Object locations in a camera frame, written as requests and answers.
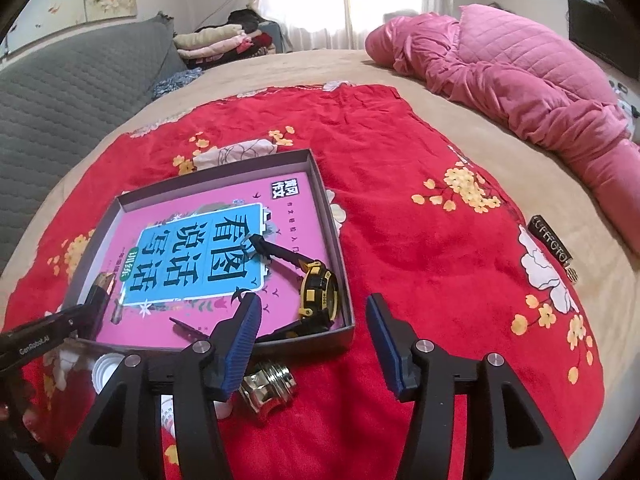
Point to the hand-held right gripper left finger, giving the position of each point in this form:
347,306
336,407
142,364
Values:
244,342

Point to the black folding tool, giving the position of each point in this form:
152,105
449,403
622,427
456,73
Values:
189,329

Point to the beige bed sheet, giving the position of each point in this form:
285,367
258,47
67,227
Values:
320,67

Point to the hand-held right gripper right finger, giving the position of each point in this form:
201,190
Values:
384,342

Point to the shallow grey cardboard box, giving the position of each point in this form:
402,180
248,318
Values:
327,260

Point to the black television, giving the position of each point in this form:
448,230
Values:
600,35

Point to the gold lighter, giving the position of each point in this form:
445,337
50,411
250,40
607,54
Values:
106,282

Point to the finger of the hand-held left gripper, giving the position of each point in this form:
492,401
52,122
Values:
92,307

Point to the black garment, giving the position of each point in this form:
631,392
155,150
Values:
247,19

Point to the pink and blue book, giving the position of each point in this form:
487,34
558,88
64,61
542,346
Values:
200,200

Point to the grey quilted cushion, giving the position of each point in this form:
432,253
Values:
65,100

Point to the pink folded garment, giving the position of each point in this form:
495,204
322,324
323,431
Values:
225,50

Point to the red floral blanket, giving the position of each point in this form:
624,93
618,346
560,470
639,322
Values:
425,260

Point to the pink quilted duvet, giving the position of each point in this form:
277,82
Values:
525,75

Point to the cream folded garment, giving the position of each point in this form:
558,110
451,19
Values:
210,37

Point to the shiny metal pipe fitting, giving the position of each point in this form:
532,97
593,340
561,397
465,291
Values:
267,389

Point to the blue patterned cloth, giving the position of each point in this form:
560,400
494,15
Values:
175,82

